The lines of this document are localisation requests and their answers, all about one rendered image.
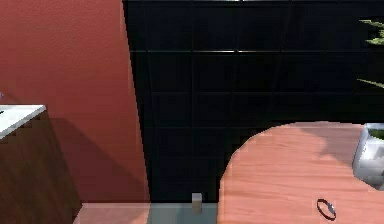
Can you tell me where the small grey block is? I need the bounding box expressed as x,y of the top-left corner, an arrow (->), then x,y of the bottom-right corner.
191,192 -> 203,214

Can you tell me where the round pink wooden table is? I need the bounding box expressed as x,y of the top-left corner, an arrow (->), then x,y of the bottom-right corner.
216,121 -> 384,224

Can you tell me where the brown cabinet with white top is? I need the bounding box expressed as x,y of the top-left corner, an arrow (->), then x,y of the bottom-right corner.
0,104 -> 83,224

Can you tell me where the house plant in grey pot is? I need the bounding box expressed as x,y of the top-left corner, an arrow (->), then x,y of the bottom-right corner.
352,18 -> 384,192

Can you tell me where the small black ring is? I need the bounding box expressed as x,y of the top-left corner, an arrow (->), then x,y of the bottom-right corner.
316,198 -> 337,221

